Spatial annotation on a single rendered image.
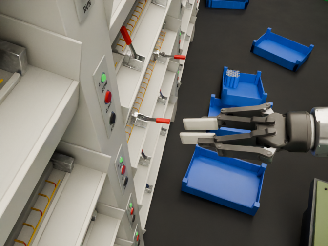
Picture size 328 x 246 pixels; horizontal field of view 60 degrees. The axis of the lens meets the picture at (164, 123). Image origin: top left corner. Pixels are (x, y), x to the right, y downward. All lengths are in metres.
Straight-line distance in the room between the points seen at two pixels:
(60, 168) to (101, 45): 0.19
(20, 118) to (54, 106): 0.03
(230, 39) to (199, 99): 0.61
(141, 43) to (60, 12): 0.42
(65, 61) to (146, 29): 0.44
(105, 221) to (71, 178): 0.19
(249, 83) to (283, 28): 0.67
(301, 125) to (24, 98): 0.43
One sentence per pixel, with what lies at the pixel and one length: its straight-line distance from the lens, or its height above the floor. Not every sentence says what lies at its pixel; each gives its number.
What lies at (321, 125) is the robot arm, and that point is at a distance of 0.54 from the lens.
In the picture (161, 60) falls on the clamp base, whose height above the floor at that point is 0.52.
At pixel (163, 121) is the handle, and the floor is 0.54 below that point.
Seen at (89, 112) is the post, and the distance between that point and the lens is 0.35.
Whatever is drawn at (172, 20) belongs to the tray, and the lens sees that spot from 1.06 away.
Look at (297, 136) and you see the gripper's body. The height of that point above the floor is 0.69.
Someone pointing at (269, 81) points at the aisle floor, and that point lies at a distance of 1.73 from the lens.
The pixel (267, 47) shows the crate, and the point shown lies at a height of 0.00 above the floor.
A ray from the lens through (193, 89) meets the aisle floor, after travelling 1.58.
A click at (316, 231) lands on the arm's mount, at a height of 0.22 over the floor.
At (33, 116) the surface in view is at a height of 0.89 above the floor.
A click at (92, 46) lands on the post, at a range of 0.34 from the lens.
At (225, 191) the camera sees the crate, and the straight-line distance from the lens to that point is 1.23.
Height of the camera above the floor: 1.08
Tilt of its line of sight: 50 degrees down
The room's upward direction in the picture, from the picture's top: straight up
